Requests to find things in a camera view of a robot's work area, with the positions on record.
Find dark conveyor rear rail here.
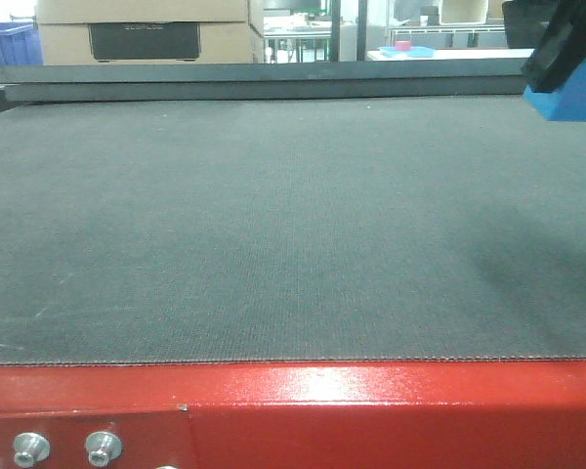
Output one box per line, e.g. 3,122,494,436
0,57,525,103

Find black vertical post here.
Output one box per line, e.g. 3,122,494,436
328,0,341,63

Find cardboard box with print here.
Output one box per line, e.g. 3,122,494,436
35,0,265,65

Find red conveyor frame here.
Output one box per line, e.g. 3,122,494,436
0,361,586,468

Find white table background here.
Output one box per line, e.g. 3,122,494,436
366,48,533,62

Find black office chair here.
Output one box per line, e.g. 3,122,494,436
502,0,559,49

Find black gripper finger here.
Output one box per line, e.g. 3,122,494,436
522,0,586,93

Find dark conveyor belt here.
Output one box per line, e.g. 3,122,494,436
0,97,586,364

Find pink block background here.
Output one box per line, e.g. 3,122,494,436
395,40,412,52

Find silver bolt left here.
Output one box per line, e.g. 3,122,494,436
13,432,51,468

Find blue toy block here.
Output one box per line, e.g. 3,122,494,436
523,59,586,122

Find blue crate background left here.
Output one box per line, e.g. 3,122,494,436
0,21,43,65

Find blue tray background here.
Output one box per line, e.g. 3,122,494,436
379,46,436,60

